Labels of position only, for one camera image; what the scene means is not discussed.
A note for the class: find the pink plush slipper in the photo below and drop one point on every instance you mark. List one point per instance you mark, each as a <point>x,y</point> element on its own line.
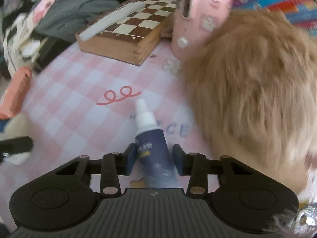
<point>45,6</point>

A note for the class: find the grey cloth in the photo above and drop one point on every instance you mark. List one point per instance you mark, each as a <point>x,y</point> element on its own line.
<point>74,12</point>

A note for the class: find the orange tube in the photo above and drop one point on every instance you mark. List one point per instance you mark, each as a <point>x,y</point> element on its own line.
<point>16,91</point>

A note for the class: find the orange long-haired cat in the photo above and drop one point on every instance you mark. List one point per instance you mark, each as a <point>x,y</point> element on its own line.
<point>247,91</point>

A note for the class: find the pink checked desktop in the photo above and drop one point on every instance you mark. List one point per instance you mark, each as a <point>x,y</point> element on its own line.
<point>74,104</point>

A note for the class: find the cream garment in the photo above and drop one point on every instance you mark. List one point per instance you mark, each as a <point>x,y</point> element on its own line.
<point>22,42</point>

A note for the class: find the fluffy sparkly charm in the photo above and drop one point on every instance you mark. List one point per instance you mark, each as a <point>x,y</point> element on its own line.
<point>297,223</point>

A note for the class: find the row of colourful books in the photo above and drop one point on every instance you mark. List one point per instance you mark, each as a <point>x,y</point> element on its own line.
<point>277,0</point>

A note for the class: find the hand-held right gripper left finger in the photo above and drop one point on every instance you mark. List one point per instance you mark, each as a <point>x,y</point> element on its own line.
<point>131,161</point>

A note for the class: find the wooden chess board box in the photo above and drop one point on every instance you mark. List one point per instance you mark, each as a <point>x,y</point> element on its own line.
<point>118,47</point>

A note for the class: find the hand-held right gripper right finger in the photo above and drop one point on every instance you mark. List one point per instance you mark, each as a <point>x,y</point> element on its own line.
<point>178,162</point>

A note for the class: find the long white bar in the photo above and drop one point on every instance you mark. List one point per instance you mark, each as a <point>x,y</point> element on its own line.
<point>111,19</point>

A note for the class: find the small white item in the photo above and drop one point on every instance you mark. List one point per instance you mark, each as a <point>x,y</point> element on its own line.
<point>18,126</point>

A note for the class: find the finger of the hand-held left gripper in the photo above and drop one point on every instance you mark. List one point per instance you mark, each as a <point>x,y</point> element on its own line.
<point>17,145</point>
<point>3,126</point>

